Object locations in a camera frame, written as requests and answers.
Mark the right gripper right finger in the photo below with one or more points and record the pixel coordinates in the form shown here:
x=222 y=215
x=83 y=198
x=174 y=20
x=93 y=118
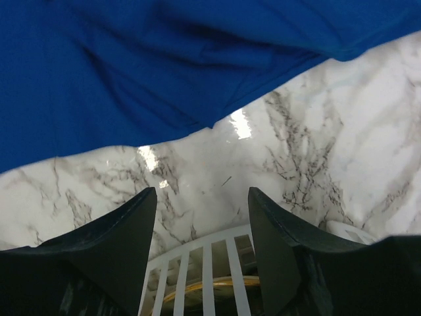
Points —
x=304 y=270

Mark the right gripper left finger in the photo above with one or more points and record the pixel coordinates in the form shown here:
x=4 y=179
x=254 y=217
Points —
x=96 y=269

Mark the blue printed t shirt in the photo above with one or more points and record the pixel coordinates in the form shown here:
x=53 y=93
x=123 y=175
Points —
x=81 y=75

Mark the white plastic laundry basket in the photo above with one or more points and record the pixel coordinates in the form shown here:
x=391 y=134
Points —
x=215 y=275

